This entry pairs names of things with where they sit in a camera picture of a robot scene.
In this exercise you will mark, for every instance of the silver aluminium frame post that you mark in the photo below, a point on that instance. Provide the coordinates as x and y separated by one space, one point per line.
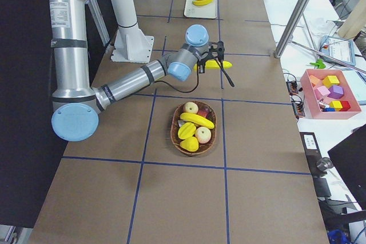
290 27

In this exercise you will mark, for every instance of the pink plastic box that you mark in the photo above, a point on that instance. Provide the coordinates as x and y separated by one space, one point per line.
328 108

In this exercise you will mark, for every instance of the brown wicker basket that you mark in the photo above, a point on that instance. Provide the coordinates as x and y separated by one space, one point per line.
177 123

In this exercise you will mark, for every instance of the red cube block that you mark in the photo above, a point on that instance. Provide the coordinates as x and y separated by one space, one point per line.
345 105

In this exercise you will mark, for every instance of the purple cube block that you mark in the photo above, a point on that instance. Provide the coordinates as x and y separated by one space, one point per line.
336 92

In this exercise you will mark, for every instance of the circuit board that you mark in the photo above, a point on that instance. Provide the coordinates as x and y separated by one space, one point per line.
292 87

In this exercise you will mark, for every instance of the orange cube block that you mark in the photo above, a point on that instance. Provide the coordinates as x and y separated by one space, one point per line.
314 81

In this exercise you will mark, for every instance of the blue teach pendant tablet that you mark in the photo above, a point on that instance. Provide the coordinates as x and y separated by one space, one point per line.
338 48

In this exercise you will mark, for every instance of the pink cube block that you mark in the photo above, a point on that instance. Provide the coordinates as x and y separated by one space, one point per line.
321 92

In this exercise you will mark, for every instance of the green plastic clip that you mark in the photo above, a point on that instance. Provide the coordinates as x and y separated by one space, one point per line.
319 64

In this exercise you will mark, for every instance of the yellow starfruit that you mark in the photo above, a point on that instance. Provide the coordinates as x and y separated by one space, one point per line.
186 130

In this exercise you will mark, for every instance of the white rectangular plate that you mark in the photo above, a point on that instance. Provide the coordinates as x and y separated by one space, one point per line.
204 9

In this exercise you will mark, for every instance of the pale peach fruit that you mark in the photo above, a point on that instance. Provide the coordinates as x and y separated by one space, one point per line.
190 107

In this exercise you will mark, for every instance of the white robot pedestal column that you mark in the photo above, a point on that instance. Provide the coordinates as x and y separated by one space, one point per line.
131 44

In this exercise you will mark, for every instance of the yellow cube block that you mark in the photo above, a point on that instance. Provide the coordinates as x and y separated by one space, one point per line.
330 80

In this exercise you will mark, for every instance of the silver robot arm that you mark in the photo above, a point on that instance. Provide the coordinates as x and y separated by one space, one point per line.
76 104

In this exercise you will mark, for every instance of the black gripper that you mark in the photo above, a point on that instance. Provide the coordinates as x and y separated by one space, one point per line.
202 65

